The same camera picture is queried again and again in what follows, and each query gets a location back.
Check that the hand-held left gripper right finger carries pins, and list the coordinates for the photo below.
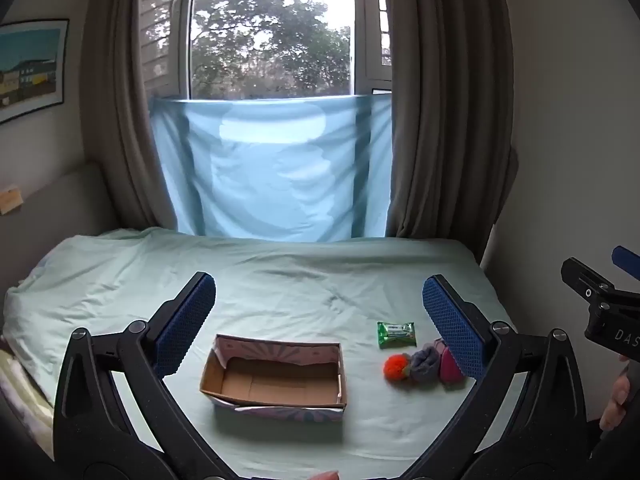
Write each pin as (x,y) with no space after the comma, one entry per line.
(452,322)

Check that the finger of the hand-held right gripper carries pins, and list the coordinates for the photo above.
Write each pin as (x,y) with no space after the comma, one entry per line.
(582,277)
(627,260)

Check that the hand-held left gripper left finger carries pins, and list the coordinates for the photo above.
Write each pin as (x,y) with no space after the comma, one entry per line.
(187,320)

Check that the green wet wipes packet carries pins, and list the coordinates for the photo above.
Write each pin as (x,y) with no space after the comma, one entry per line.
(396,334)

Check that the cardboard box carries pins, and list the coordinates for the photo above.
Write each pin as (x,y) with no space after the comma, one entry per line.
(272,385)

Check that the person's right hand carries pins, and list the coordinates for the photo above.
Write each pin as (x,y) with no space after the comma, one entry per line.
(616,402)

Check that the grey purple rolled sock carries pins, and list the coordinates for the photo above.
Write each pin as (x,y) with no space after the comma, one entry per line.
(425,365)

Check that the orange pom-pom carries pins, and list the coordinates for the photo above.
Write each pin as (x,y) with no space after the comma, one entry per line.
(396,367)

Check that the grey upholstered headboard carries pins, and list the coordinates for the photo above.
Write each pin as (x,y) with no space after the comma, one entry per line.
(65,210)

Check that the light blue hanging cloth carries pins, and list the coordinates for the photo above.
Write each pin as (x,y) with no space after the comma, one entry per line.
(270,175)

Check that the striped bedding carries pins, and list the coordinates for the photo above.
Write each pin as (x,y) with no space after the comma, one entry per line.
(22,395)

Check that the brown curtain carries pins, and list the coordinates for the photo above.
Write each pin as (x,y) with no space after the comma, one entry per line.
(445,110)
(125,85)

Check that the small wooden block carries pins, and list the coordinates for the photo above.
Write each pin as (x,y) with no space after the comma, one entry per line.
(10,201)

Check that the tree outside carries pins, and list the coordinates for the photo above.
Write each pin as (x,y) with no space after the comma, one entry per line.
(260,40)

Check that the window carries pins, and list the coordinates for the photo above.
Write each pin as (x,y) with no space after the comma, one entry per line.
(370,35)

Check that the framed wall picture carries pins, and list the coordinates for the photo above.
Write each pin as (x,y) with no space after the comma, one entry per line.
(30,67)

